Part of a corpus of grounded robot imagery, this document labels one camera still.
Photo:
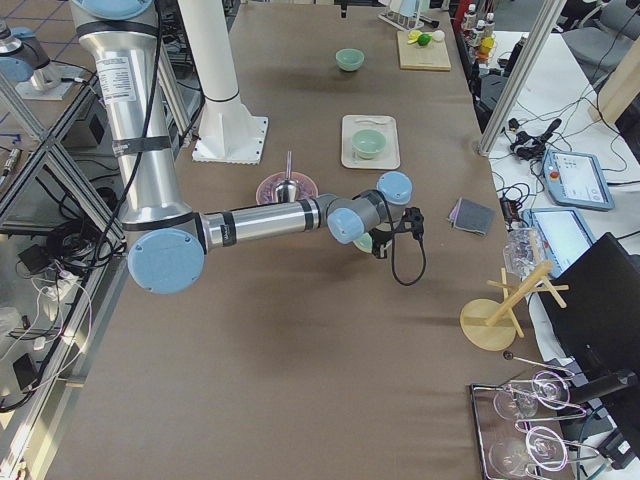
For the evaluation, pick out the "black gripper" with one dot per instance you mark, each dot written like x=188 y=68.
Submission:
x=384 y=239

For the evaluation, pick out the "green bowl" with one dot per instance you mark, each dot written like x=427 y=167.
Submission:
x=368 y=143
x=349 y=59
x=364 y=243

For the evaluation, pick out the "cream rabbit tray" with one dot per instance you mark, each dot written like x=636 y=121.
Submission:
x=389 y=159

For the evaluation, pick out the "grey folded cloth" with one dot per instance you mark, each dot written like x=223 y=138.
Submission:
x=469 y=216

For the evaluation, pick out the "green bowl on tray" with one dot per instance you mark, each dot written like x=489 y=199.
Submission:
x=368 y=143

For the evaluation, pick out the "metal ice scoop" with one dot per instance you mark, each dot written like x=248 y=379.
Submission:
x=286 y=190

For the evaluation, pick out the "pink bowl with ice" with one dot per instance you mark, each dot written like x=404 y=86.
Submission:
x=265 y=193

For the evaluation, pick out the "white plastic spoon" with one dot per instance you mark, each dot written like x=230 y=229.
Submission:
x=373 y=120

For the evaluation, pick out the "wooden cup tree stand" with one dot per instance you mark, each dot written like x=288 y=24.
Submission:
x=493 y=326

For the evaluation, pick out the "clear plastic cup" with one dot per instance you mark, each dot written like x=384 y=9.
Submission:
x=523 y=251

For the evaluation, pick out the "teach pendant tablet near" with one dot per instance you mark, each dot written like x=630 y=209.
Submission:
x=564 y=233

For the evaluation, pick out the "teach pendant tablet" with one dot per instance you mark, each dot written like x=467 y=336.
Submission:
x=564 y=233
x=576 y=179

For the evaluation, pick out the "wooden cutting board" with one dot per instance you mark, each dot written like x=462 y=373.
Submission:
x=432 y=57

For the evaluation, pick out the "teach pendant tablet far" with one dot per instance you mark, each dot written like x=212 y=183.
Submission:
x=576 y=179

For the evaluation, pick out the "green lime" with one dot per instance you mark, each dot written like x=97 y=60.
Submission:
x=424 y=39

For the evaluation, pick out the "wine glass upper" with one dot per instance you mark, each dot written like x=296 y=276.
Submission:
x=521 y=399

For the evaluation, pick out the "black monitor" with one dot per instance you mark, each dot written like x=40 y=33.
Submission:
x=599 y=326

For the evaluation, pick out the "wine glass lower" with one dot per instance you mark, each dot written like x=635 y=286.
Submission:
x=539 y=452

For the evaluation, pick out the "white camera stand base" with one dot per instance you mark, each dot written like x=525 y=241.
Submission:
x=227 y=131

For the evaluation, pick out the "aluminium frame post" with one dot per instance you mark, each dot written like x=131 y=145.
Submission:
x=538 y=35

